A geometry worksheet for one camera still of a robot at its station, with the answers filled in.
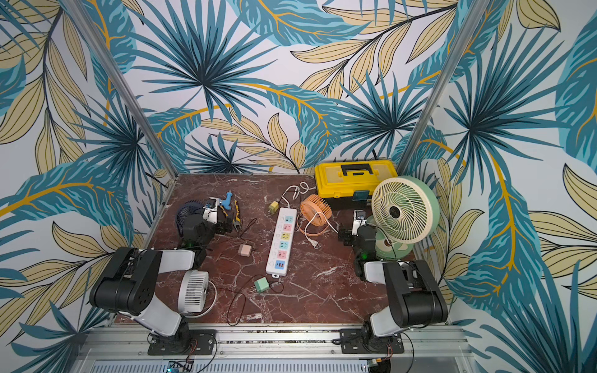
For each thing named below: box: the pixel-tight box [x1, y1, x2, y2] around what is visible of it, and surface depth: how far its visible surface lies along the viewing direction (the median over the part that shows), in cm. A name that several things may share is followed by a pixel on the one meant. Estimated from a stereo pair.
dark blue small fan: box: [175, 198, 206, 238], surface depth 76 cm
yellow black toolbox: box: [314, 159, 398, 211], surface depth 100 cm
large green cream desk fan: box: [366, 174, 440, 261], surface depth 78 cm
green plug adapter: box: [254, 276, 270, 293], surface depth 85 cm
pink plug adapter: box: [237, 244, 252, 257], surface depth 94 cm
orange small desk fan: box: [296, 193, 333, 238], surface depth 94 cm
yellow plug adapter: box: [268, 200, 280, 215], surface depth 105 cm
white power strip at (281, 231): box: [265, 207, 298, 279], surface depth 96 cm
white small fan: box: [178, 269, 210, 315], surface depth 75 cm
